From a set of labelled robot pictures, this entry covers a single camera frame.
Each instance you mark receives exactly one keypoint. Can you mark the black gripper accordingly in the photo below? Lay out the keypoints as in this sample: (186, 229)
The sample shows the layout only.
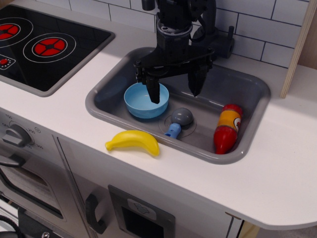
(174, 56)

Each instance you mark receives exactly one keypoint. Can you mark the blue handled grey spoon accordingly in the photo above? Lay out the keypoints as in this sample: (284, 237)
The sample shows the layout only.
(179, 118)

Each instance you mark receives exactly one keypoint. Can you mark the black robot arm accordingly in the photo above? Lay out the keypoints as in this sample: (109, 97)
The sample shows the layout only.
(177, 13)

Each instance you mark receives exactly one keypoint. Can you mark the light blue bowl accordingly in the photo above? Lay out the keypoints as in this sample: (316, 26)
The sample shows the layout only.
(139, 104)

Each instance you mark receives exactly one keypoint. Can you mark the grey toy sink basin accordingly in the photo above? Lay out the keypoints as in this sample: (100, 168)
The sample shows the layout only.
(222, 86)

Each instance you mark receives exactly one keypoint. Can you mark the dark grey toy faucet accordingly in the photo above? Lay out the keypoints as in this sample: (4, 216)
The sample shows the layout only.
(209, 36)

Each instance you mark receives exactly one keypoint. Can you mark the red yellow ketchup bottle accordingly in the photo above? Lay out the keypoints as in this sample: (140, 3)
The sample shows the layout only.
(228, 125)

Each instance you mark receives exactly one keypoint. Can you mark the yellow toy banana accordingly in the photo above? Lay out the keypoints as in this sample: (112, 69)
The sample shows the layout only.
(134, 138)

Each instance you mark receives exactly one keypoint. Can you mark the black toy stovetop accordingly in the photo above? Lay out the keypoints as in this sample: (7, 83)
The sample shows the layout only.
(40, 52)

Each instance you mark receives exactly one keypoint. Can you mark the grey dispenser panel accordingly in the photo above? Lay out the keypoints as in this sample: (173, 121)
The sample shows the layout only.
(139, 218)

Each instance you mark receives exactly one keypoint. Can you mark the grey oven knob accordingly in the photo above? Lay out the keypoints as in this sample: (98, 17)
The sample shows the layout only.
(16, 136)

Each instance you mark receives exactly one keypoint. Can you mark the grey oven door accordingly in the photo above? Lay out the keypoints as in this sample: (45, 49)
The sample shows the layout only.
(40, 187)

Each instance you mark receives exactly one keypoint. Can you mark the light wooden side post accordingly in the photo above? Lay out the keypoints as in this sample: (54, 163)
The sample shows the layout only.
(312, 6)

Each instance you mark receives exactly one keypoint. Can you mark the dark grey cabinet handle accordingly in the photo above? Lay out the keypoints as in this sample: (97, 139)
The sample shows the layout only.
(91, 204)

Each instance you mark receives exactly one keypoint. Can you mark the grey oven door handle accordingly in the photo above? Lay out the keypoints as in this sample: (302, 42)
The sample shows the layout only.
(13, 161)

